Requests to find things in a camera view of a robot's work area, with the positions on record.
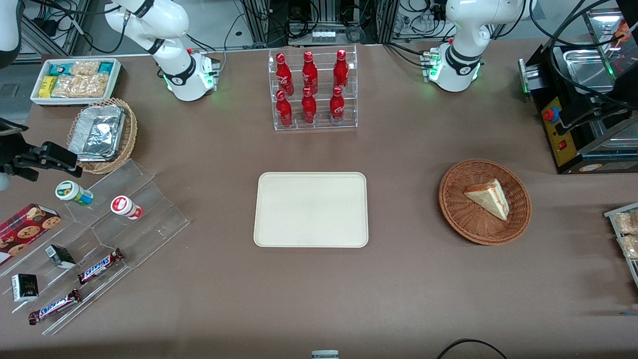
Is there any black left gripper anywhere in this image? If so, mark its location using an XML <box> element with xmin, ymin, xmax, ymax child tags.
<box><xmin>558</xmin><ymin>64</ymin><xmax>638</xmax><ymax>139</ymax></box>

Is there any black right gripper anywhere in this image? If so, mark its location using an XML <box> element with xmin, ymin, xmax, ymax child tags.
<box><xmin>0</xmin><ymin>142</ymin><xmax>83</xmax><ymax>182</ymax></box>

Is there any triangular sandwich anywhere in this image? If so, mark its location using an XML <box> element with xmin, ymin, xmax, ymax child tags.
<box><xmin>464</xmin><ymin>179</ymin><xmax>510</xmax><ymax>221</ymax></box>

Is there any aluminium foil tray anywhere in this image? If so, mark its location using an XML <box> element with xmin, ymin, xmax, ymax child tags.
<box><xmin>68</xmin><ymin>104</ymin><xmax>127</xmax><ymax>163</ymax></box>

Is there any light wicker basket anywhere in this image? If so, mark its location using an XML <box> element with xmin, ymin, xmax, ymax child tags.
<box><xmin>67</xmin><ymin>97</ymin><xmax>139</xmax><ymax>175</ymax></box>

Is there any metal tray with snacks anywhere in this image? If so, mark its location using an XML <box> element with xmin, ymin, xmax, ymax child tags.
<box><xmin>604</xmin><ymin>202</ymin><xmax>638</xmax><ymax>289</ymax></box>

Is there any round brown wicker basket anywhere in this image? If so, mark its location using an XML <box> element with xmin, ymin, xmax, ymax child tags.
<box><xmin>439</xmin><ymin>159</ymin><xmax>532</xmax><ymax>246</ymax></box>

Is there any cream plastic tray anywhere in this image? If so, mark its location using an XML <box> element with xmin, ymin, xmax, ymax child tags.
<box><xmin>253</xmin><ymin>172</ymin><xmax>369</xmax><ymax>248</ymax></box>

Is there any green label yoghurt cup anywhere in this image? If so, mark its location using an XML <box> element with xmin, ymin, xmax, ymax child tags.
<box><xmin>55</xmin><ymin>180</ymin><xmax>94</xmax><ymax>207</ymax></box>

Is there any black hot food display case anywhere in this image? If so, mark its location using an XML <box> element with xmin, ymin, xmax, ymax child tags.
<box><xmin>517</xmin><ymin>0</ymin><xmax>638</xmax><ymax>175</ymax></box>

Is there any white plastic snack bin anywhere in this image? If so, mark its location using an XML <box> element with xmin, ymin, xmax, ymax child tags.
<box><xmin>30</xmin><ymin>57</ymin><xmax>122</xmax><ymax>107</ymax></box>

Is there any clear cracker pack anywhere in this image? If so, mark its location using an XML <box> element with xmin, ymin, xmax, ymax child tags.
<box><xmin>51</xmin><ymin>75</ymin><xmax>81</xmax><ymax>98</ymax></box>
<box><xmin>70</xmin><ymin>60</ymin><xmax>101</xmax><ymax>77</ymax></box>
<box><xmin>75</xmin><ymin>73</ymin><xmax>110</xmax><ymax>98</ymax></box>

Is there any yellow snack pack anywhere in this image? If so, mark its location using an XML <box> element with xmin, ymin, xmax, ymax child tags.
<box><xmin>38</xmin><ymin>76</ymin><xmax>58</xmax><ymax>99</ymax></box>

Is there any red label yoghurt cup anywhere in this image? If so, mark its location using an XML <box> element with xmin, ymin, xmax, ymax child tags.
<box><xmin>110</xmin><ymin>195</ymin><xmax>144</xmax><ymax>221</ymax></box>

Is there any red cookie box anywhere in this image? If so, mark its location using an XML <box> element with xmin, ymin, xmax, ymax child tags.
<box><xmin>0</xmin><ymin>203</ymin><xmax>62</xmax><ymax>266</ymax></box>

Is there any small black white box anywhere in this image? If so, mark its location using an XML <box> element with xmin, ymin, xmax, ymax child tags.
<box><xmin>11</xmin><ymin>273</ymin><xmax>39</xmax><ymax>303</ymax></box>
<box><xmin>45</xmin><ymin>244</ymin><xmax>76</xmax><ymax>270</ymax></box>

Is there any clear acrylic stepped stand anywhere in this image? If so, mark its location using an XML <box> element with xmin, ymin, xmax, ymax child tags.
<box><xmin>0</xmin><ymin>159</ymin><xmax>190</xmax><ymax>336</ymax></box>

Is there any Snickers chocolate bar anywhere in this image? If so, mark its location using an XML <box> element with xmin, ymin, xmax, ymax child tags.
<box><xmin>78</xmin><ymin>248</ymin><xmax>124</xmax><ymax>285</ymax></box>
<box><xmin>28</xmin><ymin>289</ymin><xmax>82</xmax><ymax>326</ymax></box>

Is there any clear fried snack pack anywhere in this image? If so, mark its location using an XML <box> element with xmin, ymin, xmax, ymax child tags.
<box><xmin>614</xmin><ymin>211</ymin><xmax>638</xmax><ymax>235</ymax></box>
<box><xmin>618</xmin><ymin>234</ymin><xmax>638</xmax><ymax>260</ymax></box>

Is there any red cola bottle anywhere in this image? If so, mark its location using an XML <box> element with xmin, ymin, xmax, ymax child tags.
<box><xmin>275</xmin><ymin>90</ymin><xmax>294</xmax><ymax>128</ymax></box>
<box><xmin>333</xmin><ymin>49</ymin><xmax>349</xmax><ymax>91</ymax></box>
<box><xmin>329</xmin><ymin>86</ymin><xmax>346</xmax><ymax>124</ymax></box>
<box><xmin>301</xmin><ymin>87</ymin><xmax>318</xmax><ymax>125</ymax></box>
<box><xmin>275</xmin><ymin>53</ymin><xmax>294</xmax><ymax>96</ymax></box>
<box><xmin>302</xmin><ymin>51</ymin><xmax>319</xmax><ymax>93</ymax></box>

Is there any clear acrylic bottle rack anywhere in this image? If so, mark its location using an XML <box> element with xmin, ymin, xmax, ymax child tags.
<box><xmin>268</xmin><ymin>44</ymin><xmax>359</xmax><ymax>132</ymax></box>

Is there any aluminium frame rack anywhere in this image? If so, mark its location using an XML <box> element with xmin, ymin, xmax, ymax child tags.
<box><xmin>238</xmin><ymin>0</ymin><xmax>400</xmax><ymax>46</ymax></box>

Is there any black cable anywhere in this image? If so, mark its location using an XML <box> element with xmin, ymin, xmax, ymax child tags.
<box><xmin>437</xmin><ymin>339</ymin><xmax>508</xmax><ymax>359</ymax></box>

